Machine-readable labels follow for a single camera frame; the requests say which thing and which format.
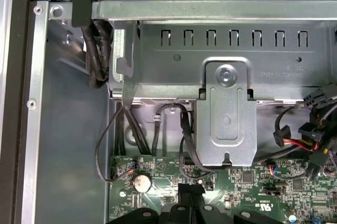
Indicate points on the green motherboard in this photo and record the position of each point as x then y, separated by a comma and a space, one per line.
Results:
231, 182

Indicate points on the metal cage bracket plate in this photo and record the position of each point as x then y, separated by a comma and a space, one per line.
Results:
226, 134

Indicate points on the round coin battery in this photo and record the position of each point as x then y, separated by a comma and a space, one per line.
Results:
142, 182

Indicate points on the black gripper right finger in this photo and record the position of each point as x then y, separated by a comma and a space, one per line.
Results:
208, 213

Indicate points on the metal drive cage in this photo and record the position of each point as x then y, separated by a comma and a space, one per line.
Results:
163, 74

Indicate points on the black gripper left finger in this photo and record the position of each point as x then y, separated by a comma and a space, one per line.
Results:
184, 208

